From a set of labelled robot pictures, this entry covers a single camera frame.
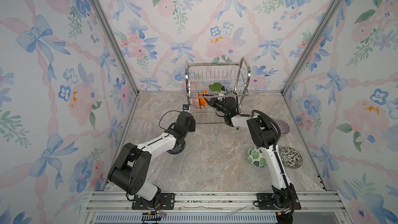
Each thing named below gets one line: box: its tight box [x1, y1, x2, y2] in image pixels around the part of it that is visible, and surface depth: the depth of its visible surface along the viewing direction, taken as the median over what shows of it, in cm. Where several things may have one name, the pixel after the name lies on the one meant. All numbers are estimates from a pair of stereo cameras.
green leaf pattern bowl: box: [246, 146, 268, 169], surface depth 88 cm
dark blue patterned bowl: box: [166, 141, 186, 156], surface depth 90 cm
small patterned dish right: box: [279, 147, 304, 169], surface depth 87 cm
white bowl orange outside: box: [199, 90, 208, 108], surface depth 100 cm
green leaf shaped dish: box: [208, 82, 223, 93], surface depth 87 cm
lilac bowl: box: [273, 119, 291, 136], surface depth 99 cm
